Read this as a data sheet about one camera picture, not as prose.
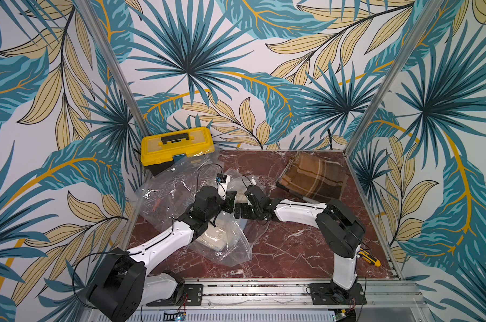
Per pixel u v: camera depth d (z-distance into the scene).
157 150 0.96
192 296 0.74
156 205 0.89
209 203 0.62
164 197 0.92
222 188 0.69
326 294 0.72
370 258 0.82
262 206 0.73
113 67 0.82
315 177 1.00
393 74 0.85
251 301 0.73
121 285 0.40
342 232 0.51
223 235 0.83
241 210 0.83
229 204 0.72
